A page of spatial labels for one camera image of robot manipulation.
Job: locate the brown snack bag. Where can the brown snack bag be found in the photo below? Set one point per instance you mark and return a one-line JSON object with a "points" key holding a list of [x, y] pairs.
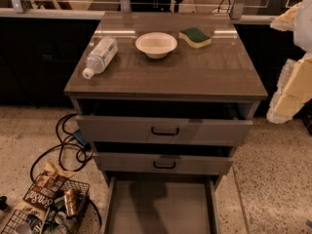
{"points": [[44, 190]]}

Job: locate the black wire basket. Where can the black wire basket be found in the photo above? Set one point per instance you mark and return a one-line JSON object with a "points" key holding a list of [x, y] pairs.
{"points": [[18, 217]]}

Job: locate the clear plastic water bottle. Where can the clear plastic water bottle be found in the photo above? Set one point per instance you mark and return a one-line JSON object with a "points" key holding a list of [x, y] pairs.
{"points": [[100, 57]]}

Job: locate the grey top drawer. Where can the grey top drawer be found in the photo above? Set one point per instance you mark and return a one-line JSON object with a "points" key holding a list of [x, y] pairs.
{"points": [[164, 130]]}

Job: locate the green yellow sponge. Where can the green yellow sponge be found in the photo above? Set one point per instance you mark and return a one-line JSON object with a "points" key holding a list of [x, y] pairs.
{"points": [[195, 38]]}

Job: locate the blue plug box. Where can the blue plug box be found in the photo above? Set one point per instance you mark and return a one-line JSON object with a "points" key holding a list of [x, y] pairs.
{"points": [[80, 140]]}

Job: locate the copper drink can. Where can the copper drink can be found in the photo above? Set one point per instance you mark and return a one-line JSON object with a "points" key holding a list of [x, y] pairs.
{"points": [[71, 202]]}

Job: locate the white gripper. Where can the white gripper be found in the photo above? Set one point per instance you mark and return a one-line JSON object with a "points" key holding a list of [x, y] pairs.
{"points": [[304, 26]]}

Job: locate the small dark floor object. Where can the small dark floor object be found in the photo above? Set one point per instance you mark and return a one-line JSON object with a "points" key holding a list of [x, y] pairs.
{"points": [[3, 203]]}

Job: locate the grey bottom drawer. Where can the grey bottom drawer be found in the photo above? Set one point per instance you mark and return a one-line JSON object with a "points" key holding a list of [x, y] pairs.
{"points": [[160, 204]]}

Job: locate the grey middle drawer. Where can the grey middle drawer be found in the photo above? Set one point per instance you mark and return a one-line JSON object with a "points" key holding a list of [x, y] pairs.
{"points": [[165, 164]]}

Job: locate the grey drawer cabinet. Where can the grey drawer cabinet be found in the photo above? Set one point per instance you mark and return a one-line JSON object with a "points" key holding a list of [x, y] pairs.
{"points": [[215, 82]]}

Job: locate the white bowl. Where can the white bowl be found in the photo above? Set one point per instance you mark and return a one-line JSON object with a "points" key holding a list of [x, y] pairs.
{"points": [[156, 45]]}

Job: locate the grey drawer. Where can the grey drawer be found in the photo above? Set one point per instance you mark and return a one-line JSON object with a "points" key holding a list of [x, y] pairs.
{"points": [[165, 164], [160, 204], [164, 130]]}

